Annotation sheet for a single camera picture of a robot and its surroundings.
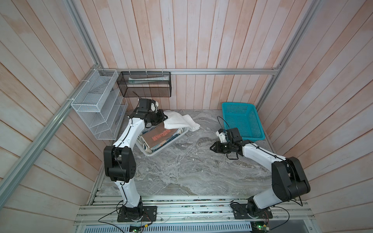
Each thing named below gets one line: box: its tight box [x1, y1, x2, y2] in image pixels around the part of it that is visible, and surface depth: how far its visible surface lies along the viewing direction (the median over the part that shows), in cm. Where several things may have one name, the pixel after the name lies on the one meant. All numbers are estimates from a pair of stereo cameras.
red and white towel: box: [141, 122, 178, 149], surface depth 100 cm
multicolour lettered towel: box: [137, 122, 186, 154], surface depth 98 cm
